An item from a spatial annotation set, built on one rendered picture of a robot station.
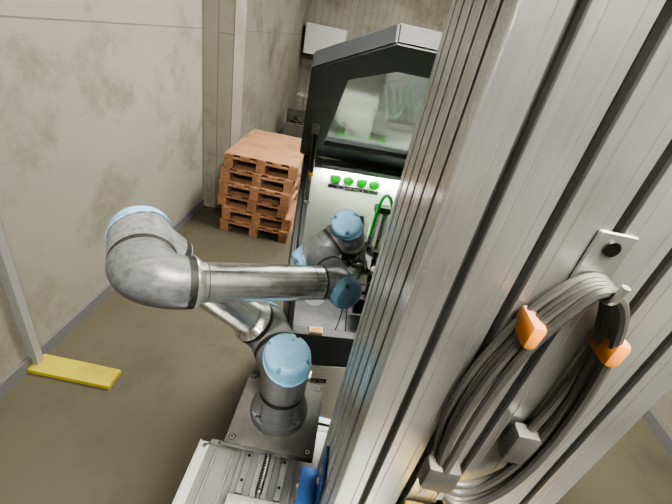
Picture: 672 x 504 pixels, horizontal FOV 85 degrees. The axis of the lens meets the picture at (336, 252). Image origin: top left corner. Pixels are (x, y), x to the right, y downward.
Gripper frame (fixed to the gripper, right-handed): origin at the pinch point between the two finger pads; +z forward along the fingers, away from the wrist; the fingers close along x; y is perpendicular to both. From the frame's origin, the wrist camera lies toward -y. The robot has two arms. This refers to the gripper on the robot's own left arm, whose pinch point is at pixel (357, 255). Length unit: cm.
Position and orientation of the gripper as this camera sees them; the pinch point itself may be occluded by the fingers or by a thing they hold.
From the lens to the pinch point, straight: 122.3
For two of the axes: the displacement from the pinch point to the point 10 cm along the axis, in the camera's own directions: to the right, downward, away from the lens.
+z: 1.3, 3.0, 9.4
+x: 9.9, 0.5, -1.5
